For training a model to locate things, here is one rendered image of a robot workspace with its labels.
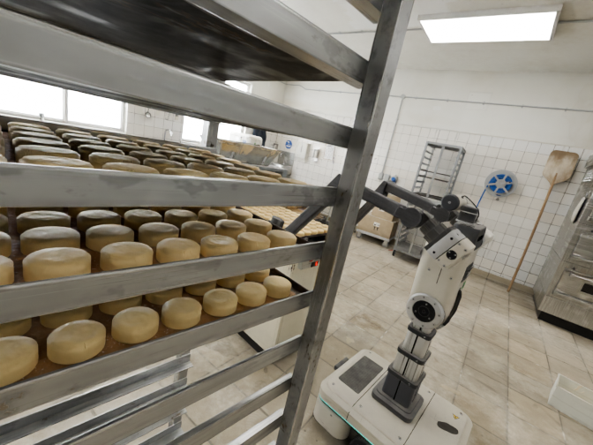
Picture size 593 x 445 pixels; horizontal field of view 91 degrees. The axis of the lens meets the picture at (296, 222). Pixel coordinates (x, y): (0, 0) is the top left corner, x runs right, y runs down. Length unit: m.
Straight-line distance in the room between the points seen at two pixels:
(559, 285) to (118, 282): 4.39
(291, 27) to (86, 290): 0.32
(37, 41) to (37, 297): 0.18
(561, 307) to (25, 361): 4.53
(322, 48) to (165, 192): 0.24
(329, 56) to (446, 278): 1.10
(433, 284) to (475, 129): 4.27
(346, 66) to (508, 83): 5.18
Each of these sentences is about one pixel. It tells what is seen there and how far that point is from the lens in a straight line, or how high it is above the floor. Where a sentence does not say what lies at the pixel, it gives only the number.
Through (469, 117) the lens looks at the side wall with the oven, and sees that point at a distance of 5.50.
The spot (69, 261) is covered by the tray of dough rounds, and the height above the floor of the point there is 1.24.
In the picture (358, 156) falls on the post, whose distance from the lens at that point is 0.44.
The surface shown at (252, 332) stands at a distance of 2.10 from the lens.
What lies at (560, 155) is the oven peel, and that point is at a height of 1.96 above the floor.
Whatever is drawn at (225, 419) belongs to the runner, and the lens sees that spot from 0.55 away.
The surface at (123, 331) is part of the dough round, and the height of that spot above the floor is 1.15.
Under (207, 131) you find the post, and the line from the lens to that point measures 0.78.
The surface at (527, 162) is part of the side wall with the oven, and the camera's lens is 5.37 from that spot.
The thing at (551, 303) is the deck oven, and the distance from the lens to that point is 4.56.
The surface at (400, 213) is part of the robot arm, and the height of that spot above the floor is 1.22.
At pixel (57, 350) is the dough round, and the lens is 0.39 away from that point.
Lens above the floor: 1.39
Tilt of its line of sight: 15 degrees down
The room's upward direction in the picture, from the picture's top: 12 degrees clockwise
